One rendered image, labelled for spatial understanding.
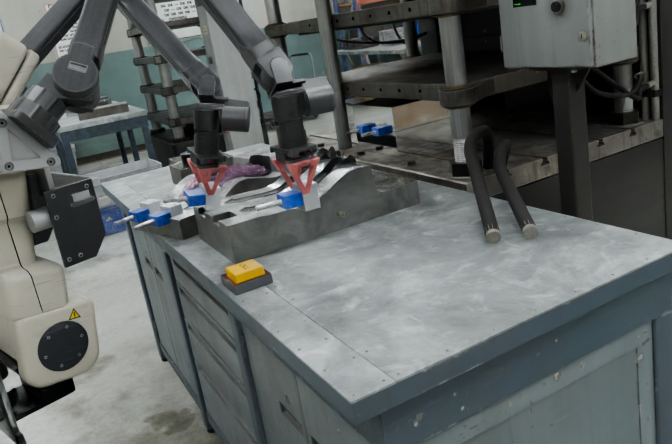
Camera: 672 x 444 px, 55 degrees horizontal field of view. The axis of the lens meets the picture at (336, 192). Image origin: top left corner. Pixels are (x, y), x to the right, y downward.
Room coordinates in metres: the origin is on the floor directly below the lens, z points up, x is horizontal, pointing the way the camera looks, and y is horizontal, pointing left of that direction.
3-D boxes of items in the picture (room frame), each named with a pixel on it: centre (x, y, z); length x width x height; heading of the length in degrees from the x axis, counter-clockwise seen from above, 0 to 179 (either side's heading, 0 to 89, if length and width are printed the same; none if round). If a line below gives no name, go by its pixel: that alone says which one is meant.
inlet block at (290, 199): (1.29, 0.11, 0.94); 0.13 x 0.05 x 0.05; 116
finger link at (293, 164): (1.30, 0.07, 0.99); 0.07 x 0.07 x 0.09; 27
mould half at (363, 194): (1.56, 0.08, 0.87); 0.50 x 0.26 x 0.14; 116
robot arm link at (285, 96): (1.31, 0.06, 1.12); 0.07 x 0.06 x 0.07; 111
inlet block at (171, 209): (1.61, 0.47, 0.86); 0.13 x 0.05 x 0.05; 134
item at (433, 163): (2.49, -0.45, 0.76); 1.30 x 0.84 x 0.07; 26
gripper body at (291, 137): (1.31, 0.07, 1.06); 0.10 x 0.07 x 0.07; 27
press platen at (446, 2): (2.47, -0.46, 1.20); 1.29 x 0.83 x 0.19; 26
